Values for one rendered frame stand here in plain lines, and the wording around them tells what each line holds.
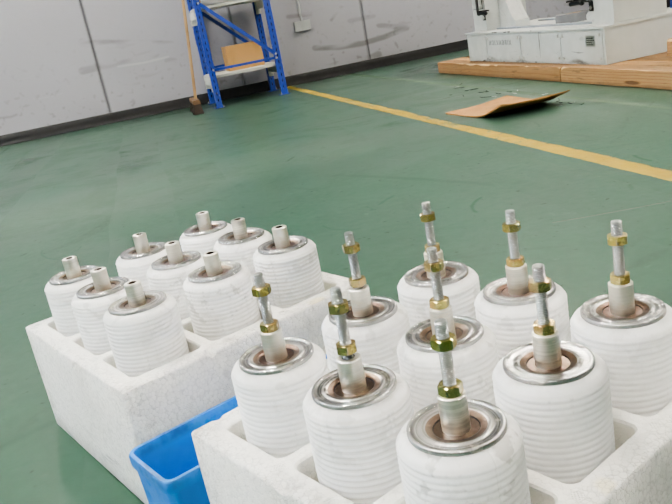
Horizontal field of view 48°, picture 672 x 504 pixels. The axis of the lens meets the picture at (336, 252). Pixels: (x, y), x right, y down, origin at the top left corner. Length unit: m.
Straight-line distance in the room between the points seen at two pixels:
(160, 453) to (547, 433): 0.50
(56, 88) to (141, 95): 0.70
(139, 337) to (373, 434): 0.43
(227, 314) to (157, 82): 5.98
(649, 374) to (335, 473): 0.29
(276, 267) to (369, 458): 0.49
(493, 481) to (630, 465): 0.14
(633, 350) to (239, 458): 0.38
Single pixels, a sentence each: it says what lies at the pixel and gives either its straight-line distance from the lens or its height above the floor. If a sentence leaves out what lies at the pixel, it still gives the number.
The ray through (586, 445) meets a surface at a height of 0.20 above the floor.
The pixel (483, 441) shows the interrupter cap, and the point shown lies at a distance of 0.57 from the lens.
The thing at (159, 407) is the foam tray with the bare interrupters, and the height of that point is 0.14.
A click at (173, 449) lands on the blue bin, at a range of 0.97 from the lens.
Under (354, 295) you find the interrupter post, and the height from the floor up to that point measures 0.28.
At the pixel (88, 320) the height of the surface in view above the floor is 0.22.
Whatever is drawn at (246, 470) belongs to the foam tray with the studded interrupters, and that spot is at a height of 0.18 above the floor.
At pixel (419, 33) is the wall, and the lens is 7.43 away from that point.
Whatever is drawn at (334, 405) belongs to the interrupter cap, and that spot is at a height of 0.26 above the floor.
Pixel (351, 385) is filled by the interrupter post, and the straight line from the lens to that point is 0.66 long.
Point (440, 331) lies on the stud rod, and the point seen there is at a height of 0.33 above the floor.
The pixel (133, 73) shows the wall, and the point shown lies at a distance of 6.95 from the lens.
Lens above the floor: 0.56
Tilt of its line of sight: 17 degrees down
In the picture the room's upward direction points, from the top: 11 degrees counter-clockwise
